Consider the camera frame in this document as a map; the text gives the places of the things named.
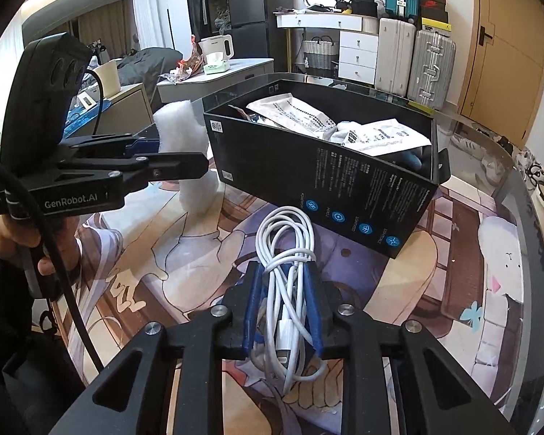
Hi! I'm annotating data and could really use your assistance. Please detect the blue plastic packet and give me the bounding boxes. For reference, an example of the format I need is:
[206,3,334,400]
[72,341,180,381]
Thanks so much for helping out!
[66,104,107,128]

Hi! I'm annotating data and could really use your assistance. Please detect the beige paper cup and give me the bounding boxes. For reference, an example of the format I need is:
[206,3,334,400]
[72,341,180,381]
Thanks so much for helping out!
[93,60,120,98]

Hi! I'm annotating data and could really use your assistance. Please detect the dark grey duvet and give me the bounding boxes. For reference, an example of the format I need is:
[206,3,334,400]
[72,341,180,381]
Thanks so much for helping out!
[118,47,184,87]

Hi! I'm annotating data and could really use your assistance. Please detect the white printed plastic packet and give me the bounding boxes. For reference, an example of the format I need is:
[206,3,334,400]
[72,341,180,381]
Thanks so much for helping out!
[247,94,338,139]

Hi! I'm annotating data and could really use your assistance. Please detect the black refrigerator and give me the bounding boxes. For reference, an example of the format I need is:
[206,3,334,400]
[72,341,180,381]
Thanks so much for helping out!
[226,0,295,62]

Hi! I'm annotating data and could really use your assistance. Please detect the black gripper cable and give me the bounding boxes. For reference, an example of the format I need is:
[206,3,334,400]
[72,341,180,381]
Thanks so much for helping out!
[0,68,105,372]

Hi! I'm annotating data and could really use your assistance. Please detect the red and silver snack bag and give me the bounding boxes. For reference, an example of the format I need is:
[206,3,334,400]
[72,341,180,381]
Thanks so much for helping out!
[161,36,205,82]

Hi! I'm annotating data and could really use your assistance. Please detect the wooden nightstand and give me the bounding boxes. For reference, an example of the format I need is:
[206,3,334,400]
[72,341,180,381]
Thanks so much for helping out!
[63,82,155,137]

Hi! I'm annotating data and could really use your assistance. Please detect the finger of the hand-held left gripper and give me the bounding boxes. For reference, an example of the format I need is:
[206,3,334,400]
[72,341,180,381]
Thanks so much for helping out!
[66,132,164,160]
[59,152,210,195]

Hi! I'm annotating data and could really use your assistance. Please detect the person's dark clothing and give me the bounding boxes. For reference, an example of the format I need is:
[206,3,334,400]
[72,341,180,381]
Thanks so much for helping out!
[0,254,100,435]

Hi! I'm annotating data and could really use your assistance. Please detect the white electric kettle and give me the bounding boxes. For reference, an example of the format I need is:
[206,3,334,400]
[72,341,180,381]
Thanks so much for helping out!
[198,34,233,62]

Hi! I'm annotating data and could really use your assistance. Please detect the white curtain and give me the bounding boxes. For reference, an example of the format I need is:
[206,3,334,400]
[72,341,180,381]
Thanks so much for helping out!
[133,0,186,50]

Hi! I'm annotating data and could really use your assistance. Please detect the white wicker basket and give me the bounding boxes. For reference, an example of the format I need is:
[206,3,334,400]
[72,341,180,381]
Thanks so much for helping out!
[301,36,341,71]

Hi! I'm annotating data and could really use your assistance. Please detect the pile of shoes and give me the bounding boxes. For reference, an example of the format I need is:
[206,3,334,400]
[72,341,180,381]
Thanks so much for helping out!
[449,124,533,182]

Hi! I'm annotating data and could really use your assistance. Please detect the small white printed packet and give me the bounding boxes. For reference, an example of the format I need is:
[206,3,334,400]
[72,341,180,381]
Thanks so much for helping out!
[345,119,431,157]

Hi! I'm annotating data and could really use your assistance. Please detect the green tissue box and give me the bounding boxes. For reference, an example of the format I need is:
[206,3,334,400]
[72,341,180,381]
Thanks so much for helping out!
[203,52,231,74]

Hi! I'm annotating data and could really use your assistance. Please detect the silver suitcase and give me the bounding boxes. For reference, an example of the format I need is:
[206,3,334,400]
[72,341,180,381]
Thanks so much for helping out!
[407,29,456,109]

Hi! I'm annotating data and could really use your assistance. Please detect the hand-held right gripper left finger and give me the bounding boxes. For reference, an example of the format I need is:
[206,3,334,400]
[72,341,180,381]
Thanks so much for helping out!
[50,262,267,435]

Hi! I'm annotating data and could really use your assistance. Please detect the clothes rack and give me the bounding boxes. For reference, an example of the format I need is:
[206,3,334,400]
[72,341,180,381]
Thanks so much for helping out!
[87,40,110,62]

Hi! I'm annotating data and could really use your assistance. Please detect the white cable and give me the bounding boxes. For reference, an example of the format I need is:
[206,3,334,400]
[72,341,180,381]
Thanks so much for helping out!
[249,206,327,393]

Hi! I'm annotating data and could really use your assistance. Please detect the black glass cabinet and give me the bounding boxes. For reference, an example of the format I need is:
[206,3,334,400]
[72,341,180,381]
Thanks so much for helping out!
[184,0,230,50]

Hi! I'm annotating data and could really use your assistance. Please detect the white vanity desk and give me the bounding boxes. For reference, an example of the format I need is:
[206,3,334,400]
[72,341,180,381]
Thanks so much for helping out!
[276,11,379,84]

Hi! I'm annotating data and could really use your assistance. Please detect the printed cartoon table mat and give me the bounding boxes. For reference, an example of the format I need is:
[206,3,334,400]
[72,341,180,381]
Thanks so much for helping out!
[68,177,527,435]

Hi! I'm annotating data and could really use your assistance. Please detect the black cardboard box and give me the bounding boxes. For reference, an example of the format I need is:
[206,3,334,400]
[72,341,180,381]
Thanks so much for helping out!
[203,79,452,260]

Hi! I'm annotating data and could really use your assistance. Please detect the person's left hand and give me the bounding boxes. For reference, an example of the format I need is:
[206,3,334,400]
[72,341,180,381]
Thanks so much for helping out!
[0,213,83,278]

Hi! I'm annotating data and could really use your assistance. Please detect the white foam piece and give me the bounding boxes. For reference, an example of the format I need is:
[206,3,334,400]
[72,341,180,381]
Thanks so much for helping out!
[154,101,221,216]

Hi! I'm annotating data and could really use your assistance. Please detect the white suitcase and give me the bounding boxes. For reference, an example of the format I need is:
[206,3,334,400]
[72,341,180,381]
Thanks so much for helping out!
[374,17,417,97]

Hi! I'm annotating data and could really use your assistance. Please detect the wooden door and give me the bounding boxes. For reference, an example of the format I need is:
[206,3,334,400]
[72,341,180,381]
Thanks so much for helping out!
[458,0,544,148]

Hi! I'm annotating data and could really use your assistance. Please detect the stack of shoe boxes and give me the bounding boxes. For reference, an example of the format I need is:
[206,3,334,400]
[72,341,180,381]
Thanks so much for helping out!
[417,0,449,32]

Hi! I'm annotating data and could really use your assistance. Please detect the brown curtain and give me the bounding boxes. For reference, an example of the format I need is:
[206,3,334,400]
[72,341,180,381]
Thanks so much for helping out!
[22,0,139,55]

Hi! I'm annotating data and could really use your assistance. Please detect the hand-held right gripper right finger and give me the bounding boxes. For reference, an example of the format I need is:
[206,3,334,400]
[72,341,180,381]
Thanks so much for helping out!
[300,263,518,435]

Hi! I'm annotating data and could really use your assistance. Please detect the grey side table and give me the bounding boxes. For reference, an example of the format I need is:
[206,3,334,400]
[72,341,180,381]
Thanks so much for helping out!
[156,57,275,105]

